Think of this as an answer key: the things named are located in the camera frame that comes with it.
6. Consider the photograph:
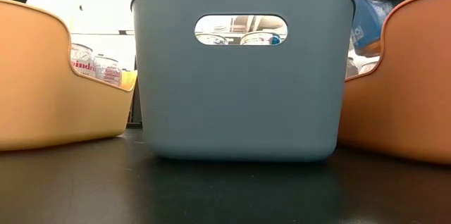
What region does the blue plastic bag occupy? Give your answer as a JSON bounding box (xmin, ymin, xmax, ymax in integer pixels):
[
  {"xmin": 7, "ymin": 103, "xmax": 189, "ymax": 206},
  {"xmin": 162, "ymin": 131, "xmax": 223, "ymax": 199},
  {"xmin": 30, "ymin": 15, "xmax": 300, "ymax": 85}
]
[{"xmin": 350, "ymin": 0, "xmax": 390, "ymax": 58}]

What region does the white soda can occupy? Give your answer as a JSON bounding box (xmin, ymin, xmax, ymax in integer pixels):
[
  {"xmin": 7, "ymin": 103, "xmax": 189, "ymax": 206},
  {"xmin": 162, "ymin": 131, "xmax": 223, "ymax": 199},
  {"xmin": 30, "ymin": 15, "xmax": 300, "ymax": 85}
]
[{"xmin": 357, "ymin": 60, "xmax": 381, "ymax": 75}]

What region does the white Spindrift can red print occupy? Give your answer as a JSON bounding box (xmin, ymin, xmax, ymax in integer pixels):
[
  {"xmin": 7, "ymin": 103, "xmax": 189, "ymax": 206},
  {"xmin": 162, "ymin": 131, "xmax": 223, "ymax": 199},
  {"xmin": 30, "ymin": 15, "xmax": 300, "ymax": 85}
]
[
  {"xmin": 70, "ymin": 42, "xmax": 98, "ymax": 79},
  {"xmin": 93, "ymin": 55, "xmax": 123, "ymax": 87}
]

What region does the orange plastic bin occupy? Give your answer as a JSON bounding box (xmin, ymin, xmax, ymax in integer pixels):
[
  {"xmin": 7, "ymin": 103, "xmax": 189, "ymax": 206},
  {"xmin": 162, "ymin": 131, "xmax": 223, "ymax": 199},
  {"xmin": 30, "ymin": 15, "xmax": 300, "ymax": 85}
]
[{"xmin": 337, "ymin": 0, "xmax": 451, "ymax": 166}]

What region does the blue-grey plastic bin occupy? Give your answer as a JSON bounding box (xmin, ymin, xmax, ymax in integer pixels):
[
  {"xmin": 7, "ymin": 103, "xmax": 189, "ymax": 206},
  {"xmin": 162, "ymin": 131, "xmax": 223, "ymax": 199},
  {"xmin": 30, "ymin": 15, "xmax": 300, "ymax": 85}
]
[{"xmin": 130, "ymin": 0, "xmax": 357, "ymax": 163}]

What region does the yellow-orange plastic bin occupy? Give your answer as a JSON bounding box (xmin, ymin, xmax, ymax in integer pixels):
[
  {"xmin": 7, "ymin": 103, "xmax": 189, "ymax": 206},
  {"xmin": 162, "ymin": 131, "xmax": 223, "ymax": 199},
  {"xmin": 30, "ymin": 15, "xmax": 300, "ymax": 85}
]
[{"xmin": 0, "ymin": 0, "xmax": 139, "ymax": 152}]

